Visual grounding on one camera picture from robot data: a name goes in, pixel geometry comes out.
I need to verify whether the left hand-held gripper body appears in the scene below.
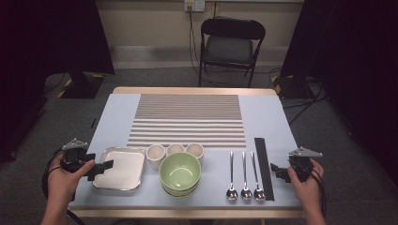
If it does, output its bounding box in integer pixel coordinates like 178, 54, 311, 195
61, 138, 90, 173

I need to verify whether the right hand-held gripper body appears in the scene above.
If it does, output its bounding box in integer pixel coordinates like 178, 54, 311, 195
288, 146, 324, 183

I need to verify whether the row of black chopsticks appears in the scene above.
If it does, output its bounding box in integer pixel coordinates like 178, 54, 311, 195
253, 137, 276, 202

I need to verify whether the white square plate silver rim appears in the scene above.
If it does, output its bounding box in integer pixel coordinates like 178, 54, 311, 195
92, 146, 146, 192

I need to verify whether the silver metal spoon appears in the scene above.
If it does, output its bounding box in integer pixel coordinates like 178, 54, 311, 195
225, 151, 239, 202
250, 151, 267, 202
239, 151, 253, 202

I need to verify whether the person's right hand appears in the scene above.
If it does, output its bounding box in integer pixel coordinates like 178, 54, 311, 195
287, 158, 325, 209

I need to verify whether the person's left hand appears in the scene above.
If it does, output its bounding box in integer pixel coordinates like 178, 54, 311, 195
46, 155, 96, 204

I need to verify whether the light blue table cover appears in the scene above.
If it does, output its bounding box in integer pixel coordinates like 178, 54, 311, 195
69, 93, 303, 211

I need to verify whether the white ceramic cup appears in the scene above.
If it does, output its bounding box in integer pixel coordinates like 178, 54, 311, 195
145, 143, 166, 172
165, 142, 186, 157
185, 142, 206, 166

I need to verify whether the black stand base striped tape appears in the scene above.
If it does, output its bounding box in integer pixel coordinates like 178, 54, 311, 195
271, 74, 314, 100
56, 69, 106, 100

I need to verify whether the striped woven placemat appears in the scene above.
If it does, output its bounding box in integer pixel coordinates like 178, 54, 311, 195
126, 93, 247, 148

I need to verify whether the black folding chair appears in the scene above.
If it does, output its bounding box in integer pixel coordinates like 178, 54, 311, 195
198, 17, 267, 88

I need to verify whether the dark curtain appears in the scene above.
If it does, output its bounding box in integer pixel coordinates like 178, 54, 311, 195
0, 0, 115, 163
280, 0, 398, 186

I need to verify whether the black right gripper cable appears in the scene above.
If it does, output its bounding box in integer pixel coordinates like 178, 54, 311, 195
308, 168, 329, 218

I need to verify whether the bundle of black floor cables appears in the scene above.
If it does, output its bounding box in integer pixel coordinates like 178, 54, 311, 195
281, 76, 329, 126

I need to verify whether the black wall socket cable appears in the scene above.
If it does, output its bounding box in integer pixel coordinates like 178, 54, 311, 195
187, 6, 202, 76

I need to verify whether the white wall socket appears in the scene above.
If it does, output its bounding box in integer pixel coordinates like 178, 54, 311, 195
183, 0, 206, 13

